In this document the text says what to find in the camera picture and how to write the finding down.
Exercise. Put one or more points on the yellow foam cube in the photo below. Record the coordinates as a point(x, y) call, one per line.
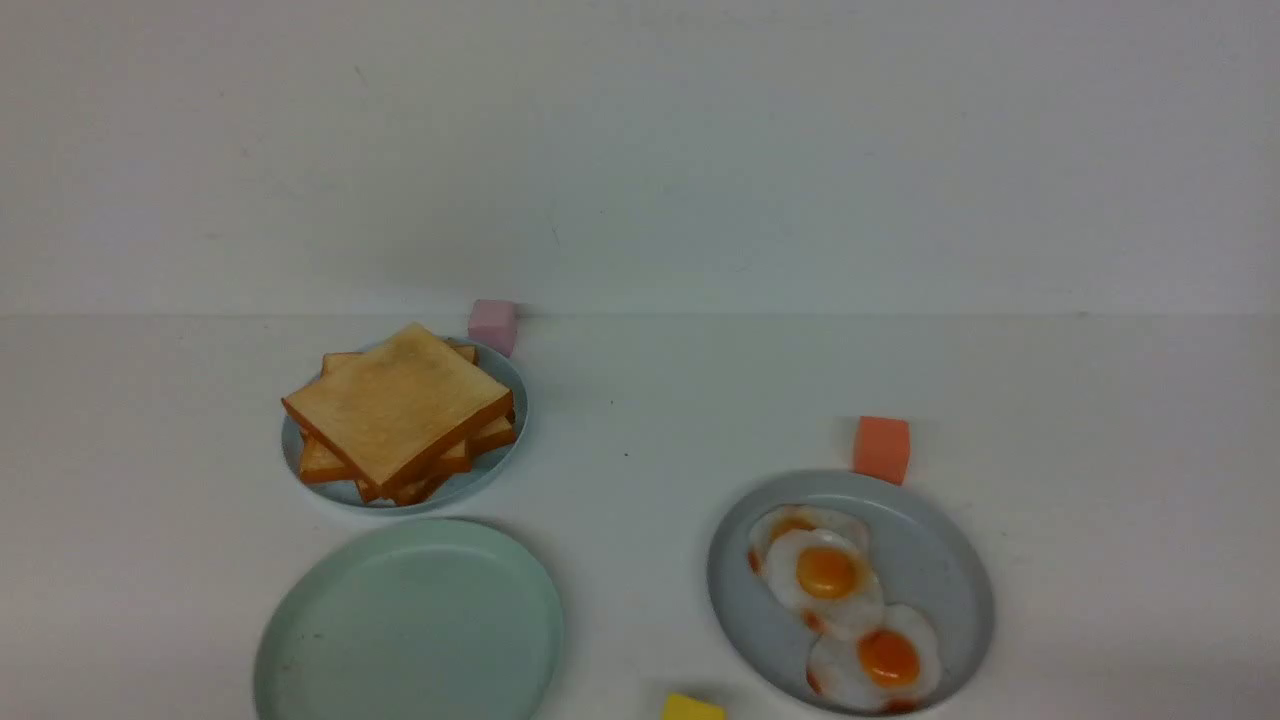
point(682, 707)

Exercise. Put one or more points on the pale green plate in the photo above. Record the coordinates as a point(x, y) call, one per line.
point(427, 619)

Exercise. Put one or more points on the pink foam cube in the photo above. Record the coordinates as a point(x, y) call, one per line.
point(494, 323)

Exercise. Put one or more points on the orange foam cube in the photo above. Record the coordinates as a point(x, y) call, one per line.
point(882, 449)

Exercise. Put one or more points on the grey egg plate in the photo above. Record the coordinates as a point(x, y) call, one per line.
point(920, 554)

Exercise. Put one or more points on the toast slice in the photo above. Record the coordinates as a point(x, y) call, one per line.
point(391, 412)
point(407, 495)
point(320, 465)
point(498, 433)

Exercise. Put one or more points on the light blue bread plate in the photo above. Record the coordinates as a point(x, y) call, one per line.
point(484, 469)

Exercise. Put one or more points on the fried egg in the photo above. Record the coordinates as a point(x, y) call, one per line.
point(795, 516)
point(892, 668)
point(825, 581)

